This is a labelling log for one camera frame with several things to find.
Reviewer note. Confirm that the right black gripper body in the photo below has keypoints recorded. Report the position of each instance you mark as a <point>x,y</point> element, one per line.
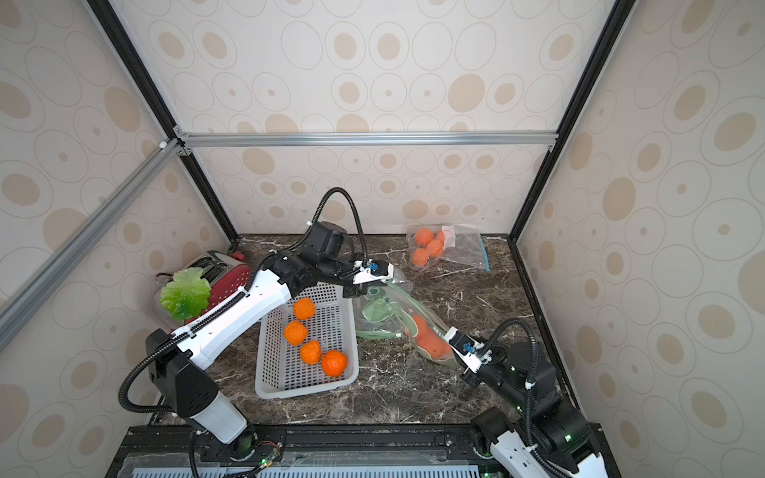
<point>464,363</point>

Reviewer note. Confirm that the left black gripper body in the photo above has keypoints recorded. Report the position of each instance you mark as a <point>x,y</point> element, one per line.
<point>336,269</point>

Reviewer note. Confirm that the orange taken out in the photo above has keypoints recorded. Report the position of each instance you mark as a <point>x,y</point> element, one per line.
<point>311,353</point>
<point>304,309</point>
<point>334,363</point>

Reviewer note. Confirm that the green zip-top bag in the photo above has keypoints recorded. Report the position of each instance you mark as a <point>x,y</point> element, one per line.
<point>381,314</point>

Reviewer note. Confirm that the green-edged zip-top bag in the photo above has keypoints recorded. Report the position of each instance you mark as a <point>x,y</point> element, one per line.
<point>422,326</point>

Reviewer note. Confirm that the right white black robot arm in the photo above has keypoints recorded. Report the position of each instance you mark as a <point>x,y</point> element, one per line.
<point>551,438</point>

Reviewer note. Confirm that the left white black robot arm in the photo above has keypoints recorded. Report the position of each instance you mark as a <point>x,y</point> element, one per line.
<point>173,377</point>

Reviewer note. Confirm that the middle clear zip-top bag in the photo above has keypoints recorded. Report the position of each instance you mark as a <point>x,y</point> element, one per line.
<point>429,245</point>

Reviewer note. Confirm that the red dotted toaster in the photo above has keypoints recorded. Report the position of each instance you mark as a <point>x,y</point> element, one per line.
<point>226,274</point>

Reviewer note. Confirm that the white perforated plastic basket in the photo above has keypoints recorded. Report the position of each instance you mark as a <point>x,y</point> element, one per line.
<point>280,372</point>

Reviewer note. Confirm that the green plastic leaf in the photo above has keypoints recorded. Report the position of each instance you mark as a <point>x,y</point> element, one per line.
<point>187,295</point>

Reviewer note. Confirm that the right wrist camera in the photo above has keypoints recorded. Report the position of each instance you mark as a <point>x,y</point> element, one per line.
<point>472,353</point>

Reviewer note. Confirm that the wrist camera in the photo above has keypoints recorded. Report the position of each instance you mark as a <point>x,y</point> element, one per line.
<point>374,271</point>
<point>472,353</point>

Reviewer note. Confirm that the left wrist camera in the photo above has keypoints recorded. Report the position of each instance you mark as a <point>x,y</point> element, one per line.
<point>374,271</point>

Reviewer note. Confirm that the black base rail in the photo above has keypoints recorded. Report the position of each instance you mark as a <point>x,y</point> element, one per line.
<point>293,450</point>

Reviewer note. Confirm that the horizontal aluminium rail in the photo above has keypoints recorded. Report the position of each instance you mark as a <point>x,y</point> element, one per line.
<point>359,140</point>

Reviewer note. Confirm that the diagonal aluminium rail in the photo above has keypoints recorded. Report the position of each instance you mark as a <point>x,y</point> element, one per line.
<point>25,303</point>

